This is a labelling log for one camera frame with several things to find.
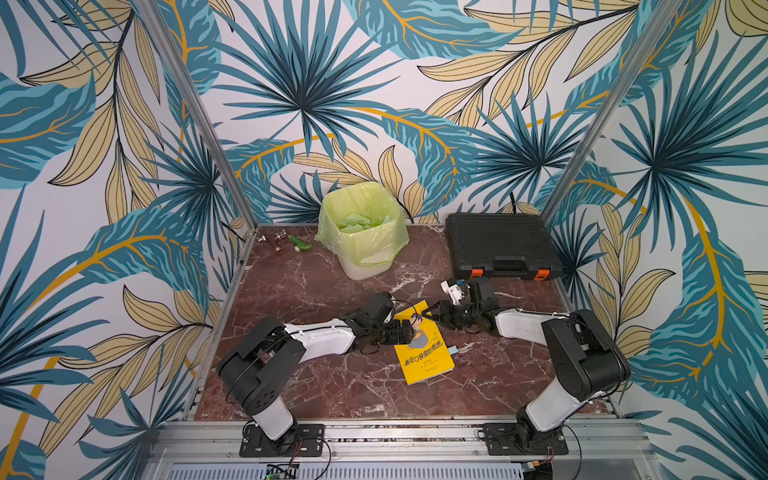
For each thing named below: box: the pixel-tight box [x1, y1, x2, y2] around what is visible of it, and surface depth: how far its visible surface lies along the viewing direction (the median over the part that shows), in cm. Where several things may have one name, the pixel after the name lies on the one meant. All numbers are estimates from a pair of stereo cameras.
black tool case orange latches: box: [446, 213, 563, 281], surface depth 106 cm
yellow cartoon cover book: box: [393, 300, 455, 386], surface depth 87 cm
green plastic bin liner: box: [314, 183, 410, 268], surface depth 94 cm
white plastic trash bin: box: [314, 182, 410, 281], surface depth 94 cm
